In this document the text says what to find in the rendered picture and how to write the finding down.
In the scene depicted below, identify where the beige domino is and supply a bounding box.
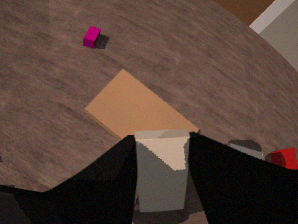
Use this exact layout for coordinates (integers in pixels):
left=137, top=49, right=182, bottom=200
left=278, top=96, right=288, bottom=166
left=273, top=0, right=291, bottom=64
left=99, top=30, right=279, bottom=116
left=134, top=128, right=190, bottom=213

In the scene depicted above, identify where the magenta block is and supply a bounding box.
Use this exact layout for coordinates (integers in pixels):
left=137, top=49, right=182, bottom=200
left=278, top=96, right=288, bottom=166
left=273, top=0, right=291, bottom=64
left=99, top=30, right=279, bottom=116
left=82, top=26, right=101, bottom=48

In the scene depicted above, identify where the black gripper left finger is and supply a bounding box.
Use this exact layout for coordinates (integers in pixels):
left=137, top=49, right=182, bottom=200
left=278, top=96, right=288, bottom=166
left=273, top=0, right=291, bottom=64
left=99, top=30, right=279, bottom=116
left=0, top=135, right=137, bottom=224

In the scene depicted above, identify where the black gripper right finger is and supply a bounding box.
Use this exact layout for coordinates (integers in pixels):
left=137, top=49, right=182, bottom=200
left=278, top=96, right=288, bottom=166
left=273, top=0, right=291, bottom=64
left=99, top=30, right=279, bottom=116
left=188, top=132, right=298, bottom=224

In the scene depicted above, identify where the white flat block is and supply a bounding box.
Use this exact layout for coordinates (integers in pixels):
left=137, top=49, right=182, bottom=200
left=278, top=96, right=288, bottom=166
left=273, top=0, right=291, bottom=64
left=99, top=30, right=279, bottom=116
left=227, top=143, right=263, bottom=160

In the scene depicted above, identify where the red flat block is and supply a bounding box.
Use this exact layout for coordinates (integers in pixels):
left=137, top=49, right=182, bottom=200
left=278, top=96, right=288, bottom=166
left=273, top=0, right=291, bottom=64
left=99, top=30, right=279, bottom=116
left=270, top=148, right=298, bottom=169

